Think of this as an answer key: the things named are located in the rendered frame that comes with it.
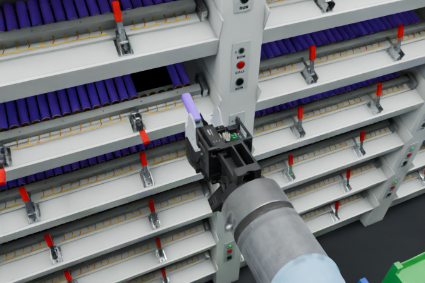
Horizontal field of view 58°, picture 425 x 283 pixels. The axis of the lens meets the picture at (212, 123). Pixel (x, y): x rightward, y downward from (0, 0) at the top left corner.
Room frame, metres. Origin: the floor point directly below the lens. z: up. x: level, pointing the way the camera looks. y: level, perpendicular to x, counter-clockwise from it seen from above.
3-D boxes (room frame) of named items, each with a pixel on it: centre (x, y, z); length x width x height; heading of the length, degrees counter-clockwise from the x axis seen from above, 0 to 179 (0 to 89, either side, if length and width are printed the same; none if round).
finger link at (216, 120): (0.49, -0.01, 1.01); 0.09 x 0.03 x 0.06; 19
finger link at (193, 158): (0.43, 0.02, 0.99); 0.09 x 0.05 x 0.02; 27
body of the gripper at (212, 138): (0.39, -0.03, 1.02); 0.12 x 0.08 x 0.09; 23
